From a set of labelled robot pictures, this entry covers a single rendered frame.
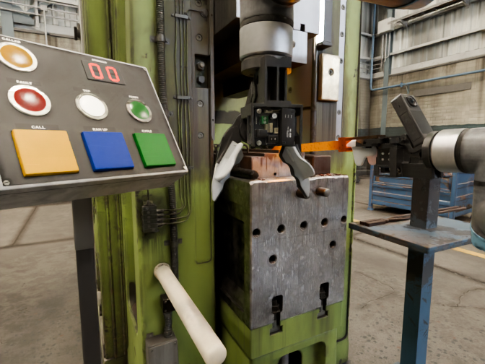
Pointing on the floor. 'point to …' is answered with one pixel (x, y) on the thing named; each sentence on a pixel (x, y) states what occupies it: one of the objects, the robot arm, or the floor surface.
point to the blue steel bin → (449, 198)
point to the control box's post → (86, 279)
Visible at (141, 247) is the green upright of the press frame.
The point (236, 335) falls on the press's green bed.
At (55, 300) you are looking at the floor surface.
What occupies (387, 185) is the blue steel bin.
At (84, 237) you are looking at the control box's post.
